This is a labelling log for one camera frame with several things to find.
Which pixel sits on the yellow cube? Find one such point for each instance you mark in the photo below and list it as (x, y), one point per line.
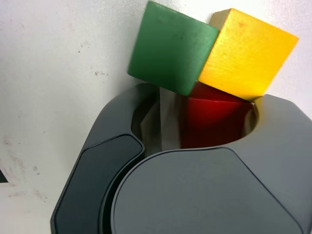
(246, 53)

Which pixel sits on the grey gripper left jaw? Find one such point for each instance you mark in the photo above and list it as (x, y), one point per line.
(97, 175)

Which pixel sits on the red cube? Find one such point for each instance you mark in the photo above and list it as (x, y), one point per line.
(209, 122)

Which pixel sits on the green cube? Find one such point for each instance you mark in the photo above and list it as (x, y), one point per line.
(170, 48)

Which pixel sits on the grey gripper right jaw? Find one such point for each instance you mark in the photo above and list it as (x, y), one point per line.
(195, 195)

